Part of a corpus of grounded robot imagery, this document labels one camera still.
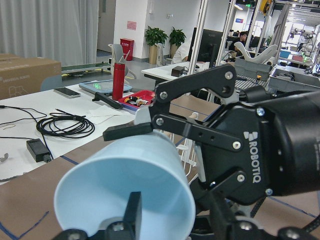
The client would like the black power adapter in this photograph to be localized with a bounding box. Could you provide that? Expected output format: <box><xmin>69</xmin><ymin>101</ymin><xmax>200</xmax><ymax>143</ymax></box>
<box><xmin>26</xmin><ymin>138</ymin><xmax>52</xmax><ymax>163</ymax></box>

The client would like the red parts tray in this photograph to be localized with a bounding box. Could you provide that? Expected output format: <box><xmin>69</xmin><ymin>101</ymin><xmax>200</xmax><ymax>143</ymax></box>
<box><xmin>118</xmin><ymin>90</ymin><xmax>155</xmax><ymax>111</ymax></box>

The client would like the coiled black cable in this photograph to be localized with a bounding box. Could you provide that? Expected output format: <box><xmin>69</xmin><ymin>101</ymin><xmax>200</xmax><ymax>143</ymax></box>
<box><xmin>36</xmin><ymin>108</ymin><xmax>96</xmax><ymax>139</ymax></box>

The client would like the light blue cup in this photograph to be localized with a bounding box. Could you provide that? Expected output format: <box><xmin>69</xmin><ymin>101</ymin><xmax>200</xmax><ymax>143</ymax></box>
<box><xmin>54</xmin><ymin>131</ymin><xmax>196</xmax><ymax>240</ymax></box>

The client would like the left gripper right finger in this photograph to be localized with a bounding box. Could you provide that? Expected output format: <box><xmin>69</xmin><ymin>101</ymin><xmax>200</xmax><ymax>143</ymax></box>
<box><xmin>207</xmin><ymin>169</ymin><xmax>320</xmax><ymax>240</ymax></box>

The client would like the black braided cable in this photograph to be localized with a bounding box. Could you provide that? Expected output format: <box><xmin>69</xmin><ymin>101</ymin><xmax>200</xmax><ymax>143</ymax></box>
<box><xmin>249</xmin><ymin>197</ymin><xmax>320</xmax><ymax>236</ymax></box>

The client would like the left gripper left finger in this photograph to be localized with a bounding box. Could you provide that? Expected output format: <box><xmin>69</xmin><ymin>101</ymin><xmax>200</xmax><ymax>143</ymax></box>
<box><xmin>54</xmin><ymin>191</ymin><xmax>142</xmax><ymax>240</ymax></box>

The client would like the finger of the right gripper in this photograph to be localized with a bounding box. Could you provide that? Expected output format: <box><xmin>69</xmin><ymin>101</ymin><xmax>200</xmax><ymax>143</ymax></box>
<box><xmin>103</xmin><ymin>64</ymin><xmax>242</xmax><ymax>152</ymax></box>

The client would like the smartphone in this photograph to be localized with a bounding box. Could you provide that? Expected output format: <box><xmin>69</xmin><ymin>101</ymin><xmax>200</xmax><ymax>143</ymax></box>
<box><xmin>53</xmin><ymin>87</ymin><xmax>81</xmax><ymax>99</ymax></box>

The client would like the red thermos bottle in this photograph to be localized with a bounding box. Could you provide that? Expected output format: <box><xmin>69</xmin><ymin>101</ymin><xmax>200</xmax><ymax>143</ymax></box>
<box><xmin>112</xmin><ymin>63</ymin><xmax>125</xmax><ymax>101</ymax></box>

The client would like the cardboard box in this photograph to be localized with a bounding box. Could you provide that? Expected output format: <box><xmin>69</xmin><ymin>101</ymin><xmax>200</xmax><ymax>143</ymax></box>
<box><xmin>0</xmin><ymin>53</ymin><xmax>62</xmax><ymax>100</ymax></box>

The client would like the white paper sheet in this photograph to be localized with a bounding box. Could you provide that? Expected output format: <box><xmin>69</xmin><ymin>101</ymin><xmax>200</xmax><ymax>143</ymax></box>
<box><xmin>87</xmin><ymin>105</ymin><xmax>123</xmax><ymax>125</ymax></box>

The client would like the black bar tool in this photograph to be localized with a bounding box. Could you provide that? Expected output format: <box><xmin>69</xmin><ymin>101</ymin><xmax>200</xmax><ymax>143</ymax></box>
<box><xmin>92</xmin><ymin>92</ymin><xmax>123</xmax><ymax>109</ymax></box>

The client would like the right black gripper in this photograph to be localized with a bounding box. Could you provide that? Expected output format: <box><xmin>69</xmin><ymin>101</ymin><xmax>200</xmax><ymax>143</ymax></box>
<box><xmin>194</xmin><ymin>91</ymin><xmax>320</xmax><ymax>205</ymax></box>

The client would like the white wire cup rack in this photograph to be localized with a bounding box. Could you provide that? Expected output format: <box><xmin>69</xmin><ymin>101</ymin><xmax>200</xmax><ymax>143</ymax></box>
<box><xmin>159</xmin><ymin>112</ymin><xmax>208</xmax><ymax>176</ymax></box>

